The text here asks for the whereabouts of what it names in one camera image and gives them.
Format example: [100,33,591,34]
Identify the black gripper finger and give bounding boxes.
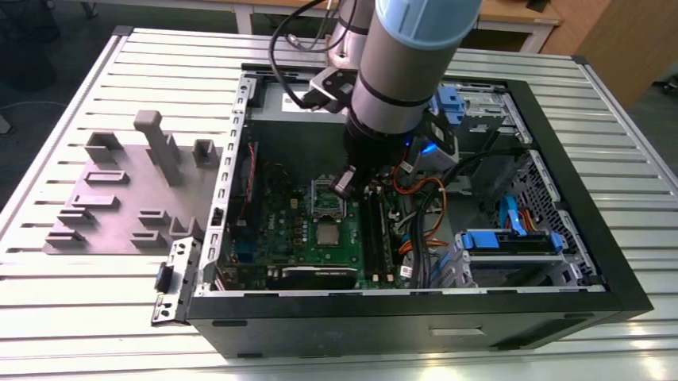
[328,166,356,198]

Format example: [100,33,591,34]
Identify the metal socket cover frame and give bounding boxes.
[310,178,343,223]

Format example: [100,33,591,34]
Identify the silver square CPU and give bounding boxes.
[316,225,343,246]

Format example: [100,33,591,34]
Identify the CPU socket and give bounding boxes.
[311,221,348,251]

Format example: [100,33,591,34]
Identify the grey power supply unit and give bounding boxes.
[247,81,355,183]

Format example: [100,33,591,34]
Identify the green motherboard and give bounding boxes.
[220,174,410,291]

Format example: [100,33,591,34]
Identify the black case fan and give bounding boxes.
[235,139,262,202]

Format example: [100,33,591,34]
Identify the blue plastic drive latch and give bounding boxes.
[436,85,467,129]

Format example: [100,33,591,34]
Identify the grey metal drive cage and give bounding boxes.
[434,81,534,174]

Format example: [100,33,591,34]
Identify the black graphics card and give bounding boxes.
[266,264,362,292]

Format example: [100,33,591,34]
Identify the hard disk in blue carrier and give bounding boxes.
[455,229,567,257]

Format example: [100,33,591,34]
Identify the metal expansion card retainer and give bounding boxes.
[151,237,207,329]

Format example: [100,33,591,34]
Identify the black open PC case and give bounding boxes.
[151,62,655,361]

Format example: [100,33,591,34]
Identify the grey metal disk bay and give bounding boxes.
[452,225,603,290]

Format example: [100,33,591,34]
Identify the grey plastic parts rack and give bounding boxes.
[40,110,227,256]

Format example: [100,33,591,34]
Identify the wooden desk white legs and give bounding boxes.
[232,0,563,53]

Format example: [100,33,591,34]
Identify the wooden cabinet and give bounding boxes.
[542,0,678,109]

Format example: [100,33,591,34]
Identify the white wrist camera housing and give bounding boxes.
[415,113,460,168]

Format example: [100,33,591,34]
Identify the white plug wire bundle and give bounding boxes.
[392,210,420,239]

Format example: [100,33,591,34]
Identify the orange yellow wire bundle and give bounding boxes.
[394,177,452,259]

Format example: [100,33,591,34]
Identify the red black fan wire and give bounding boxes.
[239,141,259,229]

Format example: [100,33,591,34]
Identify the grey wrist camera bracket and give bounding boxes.
[308,67,356,113]

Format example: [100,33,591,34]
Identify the thick black cable bundle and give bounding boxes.
[412,146,523,289]

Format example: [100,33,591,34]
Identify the blue flat wire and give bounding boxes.
[499,194,533,236]
[428,252,452,287]

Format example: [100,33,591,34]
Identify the black camera cable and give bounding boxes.
[267,0,343,110]

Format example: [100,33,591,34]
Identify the dark blue retainer handle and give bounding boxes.
[152,265,176,295]

